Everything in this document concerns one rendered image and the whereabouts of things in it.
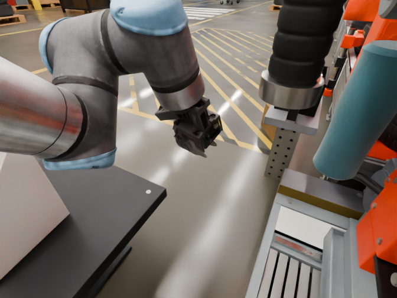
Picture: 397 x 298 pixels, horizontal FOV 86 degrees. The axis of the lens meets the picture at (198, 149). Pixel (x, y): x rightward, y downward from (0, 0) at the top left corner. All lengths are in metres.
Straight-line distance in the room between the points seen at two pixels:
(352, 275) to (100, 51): 0.75
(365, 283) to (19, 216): 0.84
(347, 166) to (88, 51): 0.50
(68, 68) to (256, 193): 0.94
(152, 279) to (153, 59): 0.74
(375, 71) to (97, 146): 0.43
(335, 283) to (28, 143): 0.78
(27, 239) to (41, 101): 0.48
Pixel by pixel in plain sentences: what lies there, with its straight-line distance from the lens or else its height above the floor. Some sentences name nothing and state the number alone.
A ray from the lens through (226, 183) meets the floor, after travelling 1.12.
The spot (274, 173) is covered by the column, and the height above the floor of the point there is 0.04.
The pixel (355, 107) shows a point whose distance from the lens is 0.46.
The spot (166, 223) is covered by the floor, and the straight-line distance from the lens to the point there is 0.98.
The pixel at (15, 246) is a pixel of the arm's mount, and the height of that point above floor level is 0.35.
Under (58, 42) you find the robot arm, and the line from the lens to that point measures 0.39.
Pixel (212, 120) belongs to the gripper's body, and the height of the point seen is 0.60.
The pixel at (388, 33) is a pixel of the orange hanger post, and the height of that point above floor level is 0.71.
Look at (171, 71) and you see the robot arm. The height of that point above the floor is 0.72.
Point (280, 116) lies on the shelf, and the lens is 0.79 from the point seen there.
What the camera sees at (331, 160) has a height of 0.53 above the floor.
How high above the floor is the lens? 0.82
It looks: 39 degrees down
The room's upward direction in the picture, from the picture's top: straight up
